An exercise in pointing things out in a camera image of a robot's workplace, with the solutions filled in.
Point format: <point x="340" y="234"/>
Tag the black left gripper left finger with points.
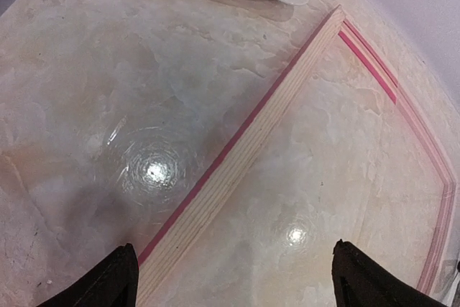
<point x="112" y="282"/>

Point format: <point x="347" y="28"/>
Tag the landscape photo print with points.
<point x="446" y="290"/>

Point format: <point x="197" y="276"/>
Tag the pink wooden picture frame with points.
<point x="191" y="218"/>

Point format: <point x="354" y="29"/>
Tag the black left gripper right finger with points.
<point x="359" y="281"/>

